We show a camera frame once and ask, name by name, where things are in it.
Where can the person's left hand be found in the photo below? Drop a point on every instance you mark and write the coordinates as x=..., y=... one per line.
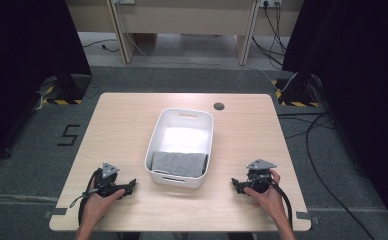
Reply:
x=97, y=206

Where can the grey floor tape piece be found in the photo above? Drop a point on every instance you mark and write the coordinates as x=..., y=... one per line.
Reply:
x=304, y=215
x=56, y=212

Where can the person's right hand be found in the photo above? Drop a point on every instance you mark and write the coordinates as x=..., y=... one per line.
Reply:
x=270, y=201

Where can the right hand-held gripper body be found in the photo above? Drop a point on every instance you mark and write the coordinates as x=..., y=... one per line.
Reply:
x=258, y=180

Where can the grey cloth garment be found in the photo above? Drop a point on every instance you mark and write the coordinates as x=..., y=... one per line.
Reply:
x=178, y=164

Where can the black stand base striped tape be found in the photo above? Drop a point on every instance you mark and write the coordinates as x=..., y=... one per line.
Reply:
x=297, y=91
x=72, y=86

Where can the beige desk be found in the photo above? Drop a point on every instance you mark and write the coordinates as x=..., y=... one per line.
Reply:
x=182, y=20

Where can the white plastic bin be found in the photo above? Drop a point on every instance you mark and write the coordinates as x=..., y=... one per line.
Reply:
x=185, y=136

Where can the black curtain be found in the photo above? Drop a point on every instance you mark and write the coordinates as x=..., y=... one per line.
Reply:
x=358, y=83
x=22, y=66

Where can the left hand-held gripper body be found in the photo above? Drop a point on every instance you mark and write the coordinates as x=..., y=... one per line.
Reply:
x=107, y=185

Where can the white wall socket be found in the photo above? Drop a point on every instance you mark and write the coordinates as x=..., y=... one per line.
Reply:
x=271, y=2

